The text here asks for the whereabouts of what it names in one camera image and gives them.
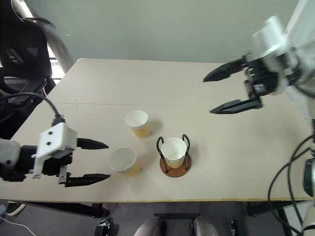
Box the black table leg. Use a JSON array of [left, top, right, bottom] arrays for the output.
[[247, 200, 311, 236]]

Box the white floor cable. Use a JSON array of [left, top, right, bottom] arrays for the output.
[[0, 213, 34, 236]]

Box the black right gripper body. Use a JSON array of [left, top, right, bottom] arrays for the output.
[[243, 55, 282, 99]]

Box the black rounded robot housing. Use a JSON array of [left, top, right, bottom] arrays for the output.
[[303, 158, 315, 198]]

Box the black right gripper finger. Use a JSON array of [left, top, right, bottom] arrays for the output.
[[202, 56, 248, 83], [210, 96, 262, 115]]

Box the black office chair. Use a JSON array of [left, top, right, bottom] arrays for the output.
[[0, 16, 57, 140]]

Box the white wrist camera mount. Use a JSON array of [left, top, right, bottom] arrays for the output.
[[252, 15, 296, 74], [32, 122, 78, 179]]

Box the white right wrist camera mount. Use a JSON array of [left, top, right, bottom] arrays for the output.
[[252, 15, 296, 74]]

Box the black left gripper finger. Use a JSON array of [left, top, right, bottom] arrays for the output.
[[76, 138, 109, 150], [64, 173, 112, 188]]

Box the black and white shoe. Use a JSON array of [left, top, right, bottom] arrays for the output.
[[5, 201, 27, 217]]

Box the black table frame bar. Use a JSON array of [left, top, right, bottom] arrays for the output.
[[23, 201, 111, 219]]

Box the black floor stand bar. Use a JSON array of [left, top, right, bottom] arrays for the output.
[[153, 212, 200, 220]]

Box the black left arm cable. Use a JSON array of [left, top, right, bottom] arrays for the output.
[[0, 91, 66, 126]]

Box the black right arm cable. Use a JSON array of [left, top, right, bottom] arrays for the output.
[[267, 134, 315, 236], [287, 147, 315, 233]]

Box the yellow ribbed paper cup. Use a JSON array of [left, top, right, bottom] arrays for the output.
[[125, 110, 151, 139], [161, 137, 188, 170], [109, 146, 142, 177]]

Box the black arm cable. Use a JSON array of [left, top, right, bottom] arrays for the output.
[[0, 91, 66, 126], [287, 147, 315, 233], [267, 134, 315, 236]]

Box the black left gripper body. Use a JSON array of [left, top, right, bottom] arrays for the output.
[[42, 148, 74, 188]]

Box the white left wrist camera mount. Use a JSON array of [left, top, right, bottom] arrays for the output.
[[32, 122, 78, 179]]

